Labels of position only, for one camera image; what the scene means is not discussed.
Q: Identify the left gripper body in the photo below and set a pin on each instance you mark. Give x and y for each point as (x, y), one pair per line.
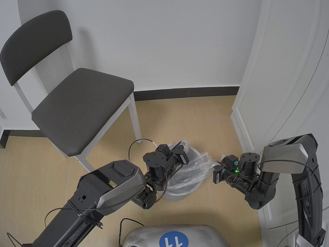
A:
(177, 161)

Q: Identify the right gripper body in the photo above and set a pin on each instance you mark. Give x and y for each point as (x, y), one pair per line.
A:
(227, 177)

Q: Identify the clear plastic bag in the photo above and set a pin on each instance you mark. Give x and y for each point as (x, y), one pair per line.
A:
(203, 163)

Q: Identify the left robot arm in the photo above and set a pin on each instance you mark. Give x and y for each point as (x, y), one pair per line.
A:
(115, 184)

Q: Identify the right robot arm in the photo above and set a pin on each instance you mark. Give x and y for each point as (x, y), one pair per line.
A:
(282, 156)

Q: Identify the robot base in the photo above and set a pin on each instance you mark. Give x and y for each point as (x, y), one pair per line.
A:
(177, 237)

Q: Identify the white trash bin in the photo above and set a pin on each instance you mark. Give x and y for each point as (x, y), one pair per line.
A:
(177, 195)

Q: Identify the grey chair white legs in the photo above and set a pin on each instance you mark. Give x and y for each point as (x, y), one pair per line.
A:
(82, 99)

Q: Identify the white door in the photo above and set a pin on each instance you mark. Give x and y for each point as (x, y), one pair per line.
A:
(282, 60)

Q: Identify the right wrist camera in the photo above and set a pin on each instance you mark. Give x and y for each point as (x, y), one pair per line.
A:
(228, 162)

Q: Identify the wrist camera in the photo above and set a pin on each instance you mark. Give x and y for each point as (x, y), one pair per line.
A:
(228, 162)
(163, 149)

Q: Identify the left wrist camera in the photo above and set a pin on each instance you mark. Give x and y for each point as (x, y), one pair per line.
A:
(163, 149)

